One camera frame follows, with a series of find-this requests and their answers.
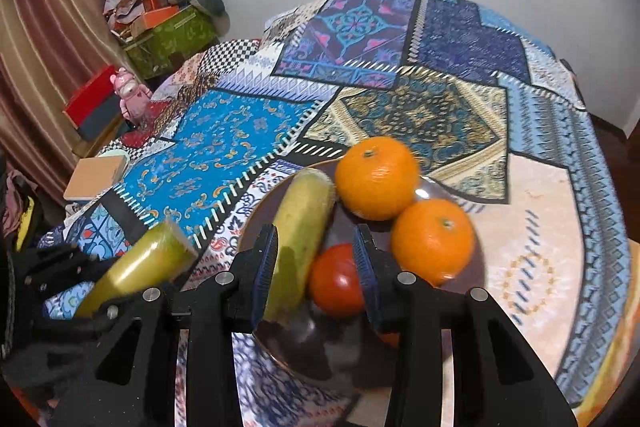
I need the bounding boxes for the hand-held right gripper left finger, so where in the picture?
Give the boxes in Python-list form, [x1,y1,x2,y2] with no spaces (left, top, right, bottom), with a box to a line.
[50,223,280,427]

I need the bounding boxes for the red tomato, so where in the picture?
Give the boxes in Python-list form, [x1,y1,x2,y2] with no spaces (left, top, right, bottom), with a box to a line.
[307,243,367,319]

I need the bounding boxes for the pink toy figure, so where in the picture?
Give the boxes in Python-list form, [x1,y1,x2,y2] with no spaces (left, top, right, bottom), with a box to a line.
[110,68,153,128]

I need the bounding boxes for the green patterned box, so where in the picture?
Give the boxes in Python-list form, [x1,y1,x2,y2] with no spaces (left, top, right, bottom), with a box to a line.
[122,4,221,80]

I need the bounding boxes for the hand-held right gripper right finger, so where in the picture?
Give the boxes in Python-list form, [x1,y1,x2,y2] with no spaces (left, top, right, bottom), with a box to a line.
[351,223,577,427]

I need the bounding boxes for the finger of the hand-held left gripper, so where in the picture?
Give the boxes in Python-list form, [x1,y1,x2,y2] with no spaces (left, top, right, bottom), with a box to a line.
[30,299,138,349]
[15,244,98,290]

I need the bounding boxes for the striped brown curtain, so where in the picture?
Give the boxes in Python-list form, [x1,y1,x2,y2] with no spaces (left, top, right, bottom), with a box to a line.
[0,0,118,208]

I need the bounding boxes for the large orange with sticker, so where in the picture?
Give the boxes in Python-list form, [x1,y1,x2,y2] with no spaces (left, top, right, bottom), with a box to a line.
[390,198,476,286]

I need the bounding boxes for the patchwork blanket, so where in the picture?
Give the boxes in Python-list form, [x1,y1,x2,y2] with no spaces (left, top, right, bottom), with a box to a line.
[37,0,633,427]

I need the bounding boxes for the orange box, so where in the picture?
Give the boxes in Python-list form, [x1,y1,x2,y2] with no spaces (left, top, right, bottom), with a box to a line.
[127,0,183,35]

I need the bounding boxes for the tan cardboard box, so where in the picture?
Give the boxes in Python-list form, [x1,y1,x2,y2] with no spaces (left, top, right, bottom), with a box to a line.
[62,154,131,202]

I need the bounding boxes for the red box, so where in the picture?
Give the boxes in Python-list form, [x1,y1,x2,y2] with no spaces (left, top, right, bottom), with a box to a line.
[62,64,121,142]

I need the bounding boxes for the purple metal plate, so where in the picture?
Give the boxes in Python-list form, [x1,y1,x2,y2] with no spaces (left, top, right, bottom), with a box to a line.
[235,157,488,390]

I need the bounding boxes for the large orange with stem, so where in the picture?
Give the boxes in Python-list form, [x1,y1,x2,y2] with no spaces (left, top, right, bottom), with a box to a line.
[334,138,421,222]

